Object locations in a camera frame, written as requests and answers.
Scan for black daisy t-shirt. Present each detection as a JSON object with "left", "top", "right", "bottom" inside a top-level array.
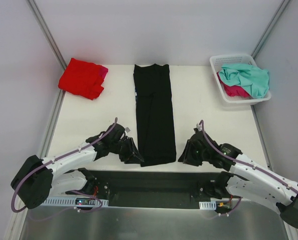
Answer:
[{"left": 133, "top": 64, "right": 176, "bottom": 167}]

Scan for pink t-shirt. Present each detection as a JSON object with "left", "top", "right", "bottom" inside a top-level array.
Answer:
[{"left": 99, "top": 65, "right": 108, "bottom": 80}]

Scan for red t-shirt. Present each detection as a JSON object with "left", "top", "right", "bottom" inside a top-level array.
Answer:
[{"left": 58, "top": 58, "right": 105, "bottom": 100}]

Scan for white plastic basket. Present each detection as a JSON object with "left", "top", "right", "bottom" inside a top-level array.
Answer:
[{"left": 209, "top": 53, "right": 271, "bottom": 106}]

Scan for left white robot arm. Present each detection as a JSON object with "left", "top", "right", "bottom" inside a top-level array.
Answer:
[{"left": 11, "top": 122, "right": 144, "bottom": 209}]

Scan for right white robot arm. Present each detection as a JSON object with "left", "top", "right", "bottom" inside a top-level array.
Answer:
[{"left": 179, "top": 131, "right": 298, "bottom": 229}]

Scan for magenta t-shirt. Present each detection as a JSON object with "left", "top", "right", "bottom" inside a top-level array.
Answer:
[{"left": 224, "top": 85, "right": 250, "bottom": 98}]

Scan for teal t-shirt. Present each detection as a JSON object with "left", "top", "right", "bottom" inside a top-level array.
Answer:
[{"left": 217, "top": 63, "right": 270, "bottom": 99}]

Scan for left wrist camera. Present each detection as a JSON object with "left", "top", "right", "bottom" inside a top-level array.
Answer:
[{"left": 125, "top": 127, "right": 131, "bottom": 133}]

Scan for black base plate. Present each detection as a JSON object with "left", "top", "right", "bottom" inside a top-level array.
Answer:
[{"left": 65, "top": 168, "right": 243, "bottom": 210}]

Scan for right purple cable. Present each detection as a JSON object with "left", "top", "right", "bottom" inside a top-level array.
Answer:
[{"left": 198, "top": 119, "right": 298, "bottom": 220}]

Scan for right white cable duct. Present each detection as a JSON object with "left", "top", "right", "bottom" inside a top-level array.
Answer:
[{"left": 199, "top": 201, "right": 217, "bottom": 211}]

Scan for white cable duct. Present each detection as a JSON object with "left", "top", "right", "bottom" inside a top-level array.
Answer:
[
  {"left": 41, "top": 196, "right": 109, "bottom": 208},
  {"left": 199, "top": 201, "right": 217, "bottom": 211}
]

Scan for left white cable duct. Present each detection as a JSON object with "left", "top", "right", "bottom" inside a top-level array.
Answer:
[{"left": 41, "top": 196, "right": 109, "bottom": 208}]

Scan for right aluminium frame post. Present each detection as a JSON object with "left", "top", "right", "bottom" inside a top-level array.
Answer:
[{"left": 251, "top": 0, "right": 292, "bottom": 59}]

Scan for aluminium frame post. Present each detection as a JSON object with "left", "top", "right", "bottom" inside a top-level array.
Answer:
[
  {"left": 26, "top": 0, "right": 67, "bottom": 70},
  {"left": 251, "top": 0, "right": 292, "bottom": 59}
]

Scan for left aluminium frame post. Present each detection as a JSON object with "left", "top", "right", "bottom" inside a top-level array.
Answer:
[{"left": 26, "top": 0, "right": 67, "bottom": 70}]

